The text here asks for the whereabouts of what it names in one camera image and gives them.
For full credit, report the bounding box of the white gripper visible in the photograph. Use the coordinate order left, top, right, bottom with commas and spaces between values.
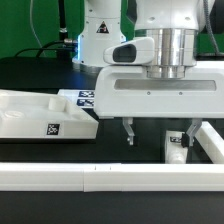
94, 61, 224, 148

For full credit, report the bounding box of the white square tabletop part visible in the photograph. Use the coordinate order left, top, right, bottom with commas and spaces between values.
0, 89, 98, 140

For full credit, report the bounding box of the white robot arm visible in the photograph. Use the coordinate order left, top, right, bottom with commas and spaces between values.
73, 0, 224, 147

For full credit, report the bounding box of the white sheet with tags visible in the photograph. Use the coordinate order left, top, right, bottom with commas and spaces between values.
58, 89, 95, 108

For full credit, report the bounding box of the black vertical pole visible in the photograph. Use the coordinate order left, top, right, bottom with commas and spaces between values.
57, 0, 69, 60

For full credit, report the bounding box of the white L-shaped obstacle fence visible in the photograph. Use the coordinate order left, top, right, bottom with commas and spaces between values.
0, 120, 224, 192

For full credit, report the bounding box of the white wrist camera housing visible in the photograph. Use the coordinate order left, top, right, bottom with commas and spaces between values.
103, 37, 155, 65

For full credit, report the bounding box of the black cables and connector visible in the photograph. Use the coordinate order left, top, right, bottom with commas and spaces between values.
14, 38, 79, 58

